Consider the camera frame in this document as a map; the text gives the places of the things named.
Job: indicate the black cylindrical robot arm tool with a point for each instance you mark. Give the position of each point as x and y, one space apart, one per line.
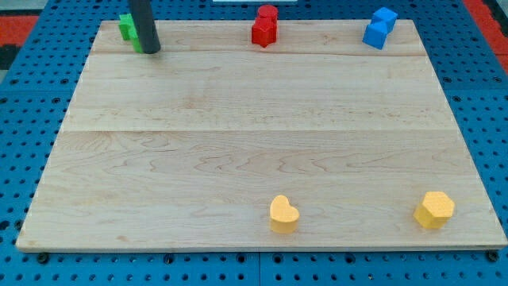
146 39

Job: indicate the yellow hexagon block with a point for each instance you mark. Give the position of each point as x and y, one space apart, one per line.
434 210

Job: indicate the light wooden board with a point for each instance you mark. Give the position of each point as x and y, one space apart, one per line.
184 150

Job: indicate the yellow heart block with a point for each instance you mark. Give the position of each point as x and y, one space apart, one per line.
283 216

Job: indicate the red star block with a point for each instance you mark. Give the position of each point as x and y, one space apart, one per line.
263 32

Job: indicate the red cylinder block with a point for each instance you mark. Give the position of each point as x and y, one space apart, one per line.
269 12

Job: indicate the blue angular block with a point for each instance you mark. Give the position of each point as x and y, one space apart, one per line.
375 34

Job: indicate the green block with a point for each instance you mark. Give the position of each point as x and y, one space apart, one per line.
128 31

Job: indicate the blue cube block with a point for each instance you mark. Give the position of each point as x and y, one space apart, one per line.
385 15

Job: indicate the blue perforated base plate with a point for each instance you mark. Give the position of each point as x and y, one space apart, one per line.
38 87

